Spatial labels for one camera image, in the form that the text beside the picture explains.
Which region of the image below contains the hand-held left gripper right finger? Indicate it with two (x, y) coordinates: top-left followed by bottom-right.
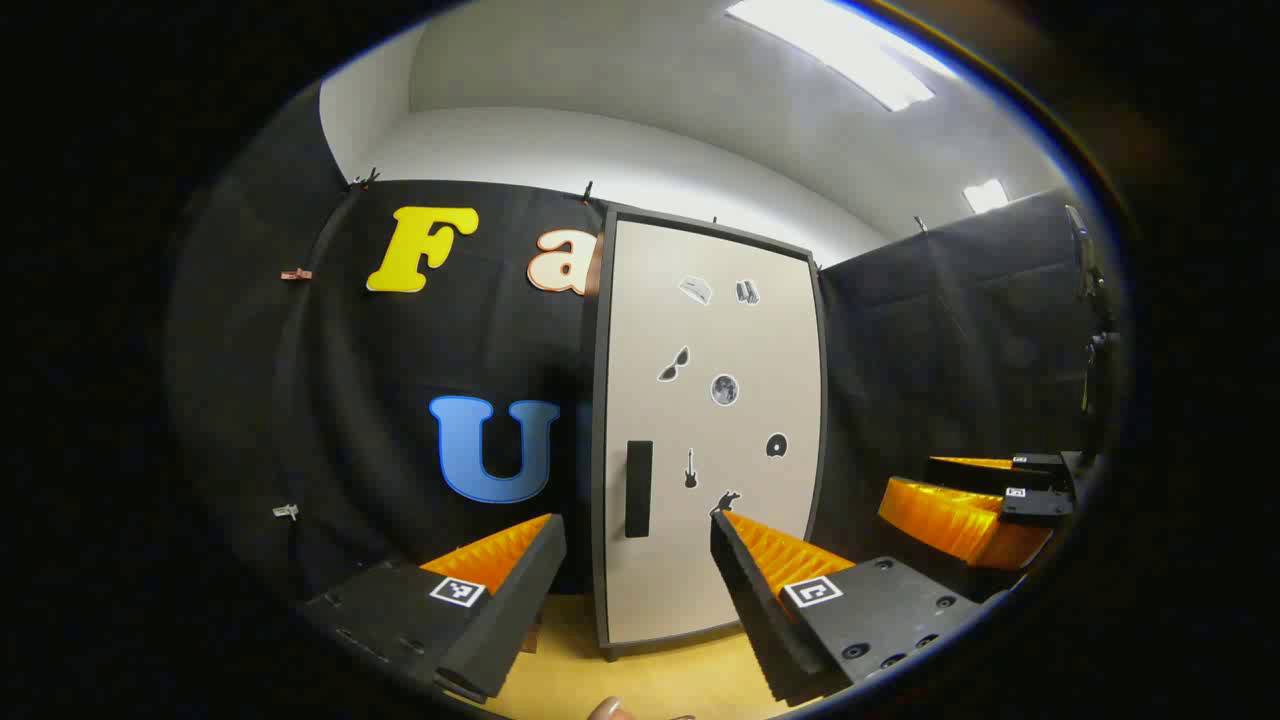
(708, 508), (986, 709)

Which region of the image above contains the black backdrop cloth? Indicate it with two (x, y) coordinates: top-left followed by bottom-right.
(165, 85), (1111, 626)

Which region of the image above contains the grey cabinet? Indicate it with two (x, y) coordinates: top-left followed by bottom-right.
(590, 203), (831, 661)

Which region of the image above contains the large ceiling light panel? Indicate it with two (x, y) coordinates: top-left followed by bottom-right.
(725, 0), (938, 113)

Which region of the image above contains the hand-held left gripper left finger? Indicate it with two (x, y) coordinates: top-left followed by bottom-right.
(300, 513), (568, 703)

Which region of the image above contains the black door handle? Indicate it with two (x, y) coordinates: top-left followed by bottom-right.
(625, 439), (655, 540)

